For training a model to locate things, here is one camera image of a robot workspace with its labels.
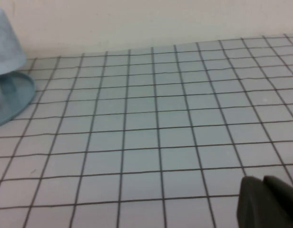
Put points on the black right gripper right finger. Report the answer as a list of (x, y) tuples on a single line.
[(288, 206)]

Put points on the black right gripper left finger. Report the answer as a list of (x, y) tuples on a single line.
[(256, 206)]

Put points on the light blue plastic cup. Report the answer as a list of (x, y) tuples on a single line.
[(5, 47)]

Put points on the blue cup stand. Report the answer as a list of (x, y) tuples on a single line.
[(15, 99)]

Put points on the grid-patterned light blue tablecloth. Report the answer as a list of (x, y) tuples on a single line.
[(149, 130)]

